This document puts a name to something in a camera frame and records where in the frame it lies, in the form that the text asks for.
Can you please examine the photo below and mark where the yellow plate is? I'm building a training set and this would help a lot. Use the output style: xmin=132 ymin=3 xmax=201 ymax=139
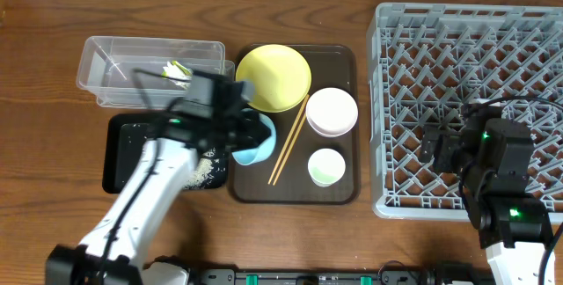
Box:
xmin=235 ymin=44 xmax=312 ymax=113

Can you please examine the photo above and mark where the white green cup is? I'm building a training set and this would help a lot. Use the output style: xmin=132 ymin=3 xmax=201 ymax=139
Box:
xmin=307 ymin=148 xmax=346 ymax=187

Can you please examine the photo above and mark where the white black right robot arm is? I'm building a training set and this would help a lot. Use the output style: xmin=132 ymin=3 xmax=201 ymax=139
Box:
xmin=419 ymin=103 xmax=562 ymax=284

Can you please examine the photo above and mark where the black waste tray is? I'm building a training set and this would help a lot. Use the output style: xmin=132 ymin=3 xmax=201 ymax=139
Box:
xmin=102 ymin=113 xmax=229 ymax=194

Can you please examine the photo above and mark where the green white food wrapper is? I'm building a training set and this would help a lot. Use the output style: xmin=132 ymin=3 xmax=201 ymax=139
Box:
xmin=162 ymin=61 xmax=194 ymax=90

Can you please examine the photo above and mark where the pink white bowl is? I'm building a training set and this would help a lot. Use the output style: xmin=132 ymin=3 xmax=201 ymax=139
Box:
xmin=305 ymin=87 xmax=359 ymax=137

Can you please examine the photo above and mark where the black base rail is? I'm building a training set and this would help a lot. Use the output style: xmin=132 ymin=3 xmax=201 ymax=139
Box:
xmin=144 ymin=256 xmax=494 ymax=285

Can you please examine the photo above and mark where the light blue bowl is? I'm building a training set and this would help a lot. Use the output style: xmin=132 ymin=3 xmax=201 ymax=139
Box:
xmin=232 ymin=113 xmax=276 ymax=166

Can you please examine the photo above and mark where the clear plastic waste bin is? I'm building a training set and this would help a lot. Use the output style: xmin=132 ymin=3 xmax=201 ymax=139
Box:
xmin=77 ymin=36 xmax=235 ymax=109

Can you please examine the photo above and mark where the wooden chopstick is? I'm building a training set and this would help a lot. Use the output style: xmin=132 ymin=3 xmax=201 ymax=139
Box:
xmin=272 ymin=104 xmax=309 ymax=186
xmin=267 ymin=94 xmax=310 ymax=185

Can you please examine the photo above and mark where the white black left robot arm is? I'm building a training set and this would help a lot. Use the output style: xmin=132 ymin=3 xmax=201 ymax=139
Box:
xmin=45 ymin=109 xmax=273 ymax=284

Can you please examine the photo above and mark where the grey plastic dishwasher rack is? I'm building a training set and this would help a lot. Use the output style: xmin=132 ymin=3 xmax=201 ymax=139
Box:
xmin=367 ymin=3 xmax=562 ymax=223

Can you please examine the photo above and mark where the pile of rice leftovers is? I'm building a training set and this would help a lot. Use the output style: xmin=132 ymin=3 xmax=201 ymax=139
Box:
xmin=183 ymin=148 xmax=227 ymax=190

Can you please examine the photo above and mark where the brown serving tray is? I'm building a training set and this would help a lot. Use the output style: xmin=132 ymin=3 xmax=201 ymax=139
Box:
xmin=228 ymin=45 xmax=361 ymax=205

